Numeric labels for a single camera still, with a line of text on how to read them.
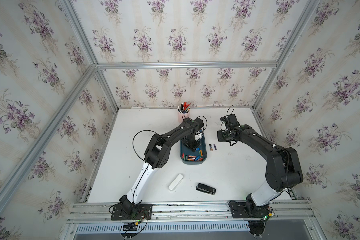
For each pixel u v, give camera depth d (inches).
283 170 17.9
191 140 33.3
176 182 31.5
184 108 42.3
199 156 36.4
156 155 23.7
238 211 28.8
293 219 29.1
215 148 37.9
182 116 41.1
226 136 30.8
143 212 28.7
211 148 37.9
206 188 31.4
